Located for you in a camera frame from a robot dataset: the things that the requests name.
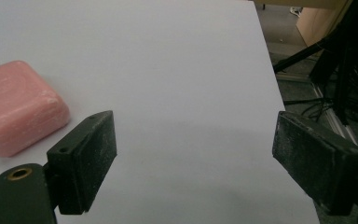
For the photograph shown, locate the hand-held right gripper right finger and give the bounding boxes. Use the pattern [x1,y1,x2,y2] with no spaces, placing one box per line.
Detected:
[271,110,358,217]

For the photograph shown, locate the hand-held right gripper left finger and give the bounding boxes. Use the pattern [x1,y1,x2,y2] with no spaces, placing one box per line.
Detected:
[46,110,118,216]

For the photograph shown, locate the pink soap bar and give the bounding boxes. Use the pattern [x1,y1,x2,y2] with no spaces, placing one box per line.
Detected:
[0,60,71,158]

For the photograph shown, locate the black tripod stand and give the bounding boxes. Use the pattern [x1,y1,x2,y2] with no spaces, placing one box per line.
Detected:
[273,0,358,125]

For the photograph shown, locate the brown cardboard box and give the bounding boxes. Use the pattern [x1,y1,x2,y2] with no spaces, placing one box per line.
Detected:
[296,0,353,48]

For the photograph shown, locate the aluminium frame rail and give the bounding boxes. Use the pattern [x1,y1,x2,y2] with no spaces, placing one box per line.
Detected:
[310,83,358,173]

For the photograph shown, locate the black cables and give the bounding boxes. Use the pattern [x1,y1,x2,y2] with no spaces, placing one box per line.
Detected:
[282,96,339,123]

